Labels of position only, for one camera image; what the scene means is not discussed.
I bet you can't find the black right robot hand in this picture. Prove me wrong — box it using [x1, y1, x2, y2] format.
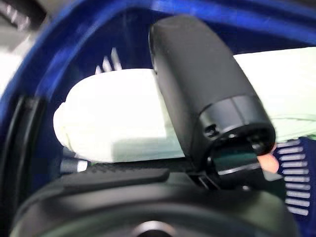
[9, 14, 300, 237]

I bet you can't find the napa cabbage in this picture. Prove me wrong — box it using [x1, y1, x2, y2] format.
[52, 45, 316, 164]

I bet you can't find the blue plastic shopping basket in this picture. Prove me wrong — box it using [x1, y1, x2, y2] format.
[0, 0, 316, 218]

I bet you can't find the tan potato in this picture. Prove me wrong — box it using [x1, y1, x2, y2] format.
[256, 147, 280, 174]

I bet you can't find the black basket carry handle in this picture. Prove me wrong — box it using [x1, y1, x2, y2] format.
[2, 95, 48, 223]

